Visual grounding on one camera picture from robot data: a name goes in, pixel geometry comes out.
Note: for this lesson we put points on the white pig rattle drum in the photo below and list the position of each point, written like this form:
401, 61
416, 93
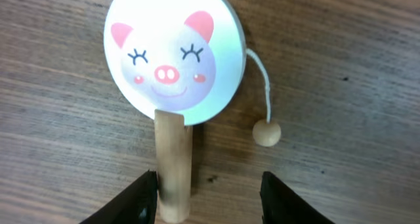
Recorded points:
179, 62

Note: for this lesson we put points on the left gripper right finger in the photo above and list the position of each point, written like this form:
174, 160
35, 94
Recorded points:
281, 205

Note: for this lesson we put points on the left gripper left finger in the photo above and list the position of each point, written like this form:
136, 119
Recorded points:
137, 204

